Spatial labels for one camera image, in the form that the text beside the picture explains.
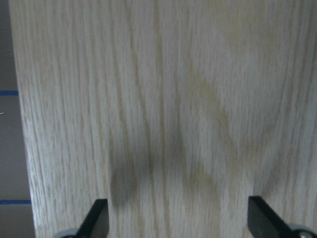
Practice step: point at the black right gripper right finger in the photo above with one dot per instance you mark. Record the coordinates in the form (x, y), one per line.
(263, 222)

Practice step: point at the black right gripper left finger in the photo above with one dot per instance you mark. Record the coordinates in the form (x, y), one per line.
(96, 223)

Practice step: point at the light wooden drawer cabinet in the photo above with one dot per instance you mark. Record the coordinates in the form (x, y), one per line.
(176, 111)

